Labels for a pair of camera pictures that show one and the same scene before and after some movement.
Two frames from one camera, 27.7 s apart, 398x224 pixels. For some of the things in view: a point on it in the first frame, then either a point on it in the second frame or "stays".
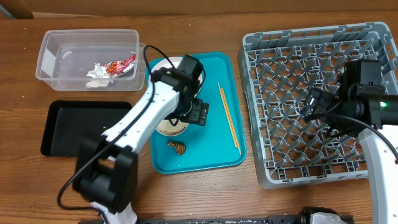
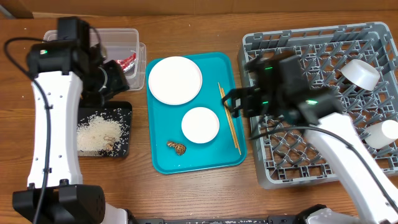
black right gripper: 322,98 to 250,108
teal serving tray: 222,140 stays
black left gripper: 199,112 to 119,84
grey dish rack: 279,70 stays
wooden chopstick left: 229,119 stays
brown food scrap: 180,148 stays
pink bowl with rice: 166,128 to 200,125
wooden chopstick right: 231,119 stays
